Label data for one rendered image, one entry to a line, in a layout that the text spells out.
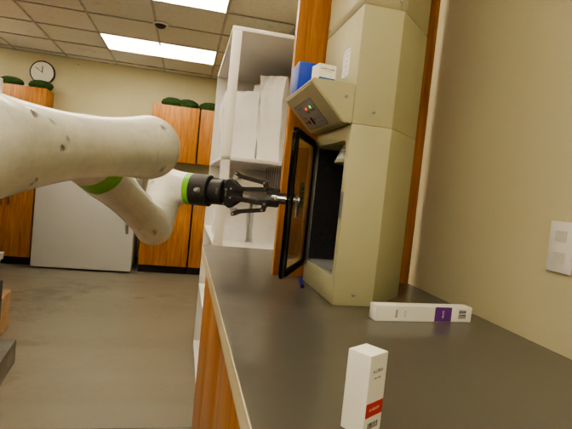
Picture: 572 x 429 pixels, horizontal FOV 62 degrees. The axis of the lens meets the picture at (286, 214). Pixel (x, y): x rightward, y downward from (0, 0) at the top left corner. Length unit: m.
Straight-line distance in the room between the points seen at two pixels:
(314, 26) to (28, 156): 1.21
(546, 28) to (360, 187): 0.60
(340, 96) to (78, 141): 0.72
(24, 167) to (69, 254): 5.66
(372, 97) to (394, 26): 0.19
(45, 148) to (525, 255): 1.08
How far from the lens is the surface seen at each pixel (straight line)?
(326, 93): 1.22
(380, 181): 1.26
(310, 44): 1.64
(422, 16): 1.49
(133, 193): 1.18
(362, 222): 1.24
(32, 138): 0.61
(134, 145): 0.83
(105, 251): 6.17
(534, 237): 1.29
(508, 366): 1.02
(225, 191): 1.36
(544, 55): 1.38
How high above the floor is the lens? 1.23
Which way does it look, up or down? 3 degrees down
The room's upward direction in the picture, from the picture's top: 6 degrees clockwise
